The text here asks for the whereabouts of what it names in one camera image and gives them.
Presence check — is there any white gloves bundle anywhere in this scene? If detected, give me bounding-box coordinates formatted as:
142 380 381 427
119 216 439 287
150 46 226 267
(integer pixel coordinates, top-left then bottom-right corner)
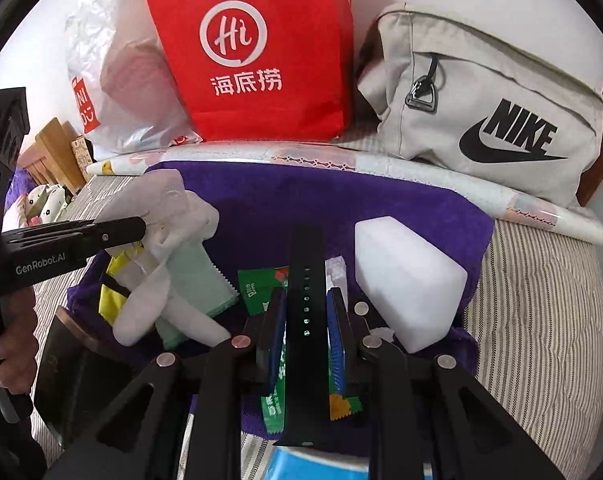
96 169 239 347

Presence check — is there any white tissue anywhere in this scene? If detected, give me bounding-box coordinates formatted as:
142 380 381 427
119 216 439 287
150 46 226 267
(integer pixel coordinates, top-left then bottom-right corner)
325 256 348 309

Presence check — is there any wooden headboard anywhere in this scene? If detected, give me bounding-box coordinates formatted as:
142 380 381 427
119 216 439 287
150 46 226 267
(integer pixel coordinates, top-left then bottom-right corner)
17 117 86 195

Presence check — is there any grey Nike bag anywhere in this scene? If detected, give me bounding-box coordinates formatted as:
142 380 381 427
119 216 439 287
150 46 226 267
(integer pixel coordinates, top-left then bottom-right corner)
358 4 603 208

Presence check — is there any black watch strap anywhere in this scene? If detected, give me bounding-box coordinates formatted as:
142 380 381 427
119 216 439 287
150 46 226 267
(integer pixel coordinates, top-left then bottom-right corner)
273 224 333 449

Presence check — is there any purple towel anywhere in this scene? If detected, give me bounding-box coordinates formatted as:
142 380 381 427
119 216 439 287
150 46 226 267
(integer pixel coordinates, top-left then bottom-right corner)
66 162 495 366

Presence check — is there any brown patterned book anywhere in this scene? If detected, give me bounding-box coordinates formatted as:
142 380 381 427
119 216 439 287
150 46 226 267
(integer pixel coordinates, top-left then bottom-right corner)
70 136 94 182

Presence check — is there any dark green tea tin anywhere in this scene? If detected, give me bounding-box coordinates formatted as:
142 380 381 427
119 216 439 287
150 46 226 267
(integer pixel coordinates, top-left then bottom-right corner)
34 307 145 448

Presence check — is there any red Haidilao paper bag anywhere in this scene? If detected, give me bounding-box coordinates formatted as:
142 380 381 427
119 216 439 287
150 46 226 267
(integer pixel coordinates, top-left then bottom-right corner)
146 0 353 142

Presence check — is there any yellow Adidas pouch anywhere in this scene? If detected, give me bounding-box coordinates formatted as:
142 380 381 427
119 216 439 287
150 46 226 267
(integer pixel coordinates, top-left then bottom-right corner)
98 242 145 326

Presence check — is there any white foam sponge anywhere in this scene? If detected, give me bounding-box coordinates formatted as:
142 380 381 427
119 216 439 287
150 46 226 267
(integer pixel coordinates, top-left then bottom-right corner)
355 217 467 353

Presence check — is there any white Miniso plastic bag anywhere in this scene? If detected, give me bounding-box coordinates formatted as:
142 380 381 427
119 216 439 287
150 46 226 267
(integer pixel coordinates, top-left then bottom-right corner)
64 0 202 160

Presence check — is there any white spotted plush toy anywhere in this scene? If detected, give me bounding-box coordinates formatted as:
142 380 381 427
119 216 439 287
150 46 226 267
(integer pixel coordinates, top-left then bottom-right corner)
25 184 73 226

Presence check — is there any purple plush toy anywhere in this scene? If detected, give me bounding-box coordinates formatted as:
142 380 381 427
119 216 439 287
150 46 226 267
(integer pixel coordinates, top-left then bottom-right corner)
4 168 37 211

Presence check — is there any blue tissue pack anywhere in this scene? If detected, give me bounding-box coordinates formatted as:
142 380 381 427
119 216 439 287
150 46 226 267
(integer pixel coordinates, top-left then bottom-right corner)
264 446 369 480

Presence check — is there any rolled patterned poster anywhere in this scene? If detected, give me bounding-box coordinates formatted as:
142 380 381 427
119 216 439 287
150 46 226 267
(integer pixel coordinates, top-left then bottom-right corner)
87 142 603 246

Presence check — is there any green snack packet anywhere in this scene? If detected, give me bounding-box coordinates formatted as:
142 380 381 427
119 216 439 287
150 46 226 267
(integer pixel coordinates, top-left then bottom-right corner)
236 266 363 436

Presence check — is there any person's left hand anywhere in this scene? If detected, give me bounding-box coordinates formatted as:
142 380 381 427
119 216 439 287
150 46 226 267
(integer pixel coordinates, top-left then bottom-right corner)
0 287 39 394

